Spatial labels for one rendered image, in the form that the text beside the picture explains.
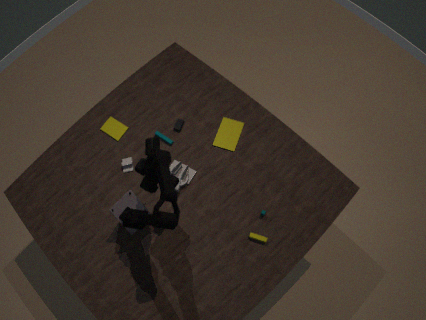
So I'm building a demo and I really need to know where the olive yellow flat square plate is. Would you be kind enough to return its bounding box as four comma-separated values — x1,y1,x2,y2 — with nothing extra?
100,116,129,141

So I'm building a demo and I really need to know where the teal rectangular bar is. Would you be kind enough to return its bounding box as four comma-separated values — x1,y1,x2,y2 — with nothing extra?
155,131,173,145

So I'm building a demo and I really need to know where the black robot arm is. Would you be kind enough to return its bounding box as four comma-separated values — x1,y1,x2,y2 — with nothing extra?
119,136,180,230

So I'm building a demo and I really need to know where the yellow rectangular bar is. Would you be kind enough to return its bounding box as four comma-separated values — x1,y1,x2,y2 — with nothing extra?
249,233,268,243

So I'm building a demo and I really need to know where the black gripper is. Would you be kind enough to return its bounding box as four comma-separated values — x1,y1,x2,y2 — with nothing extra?
135,158,179,189

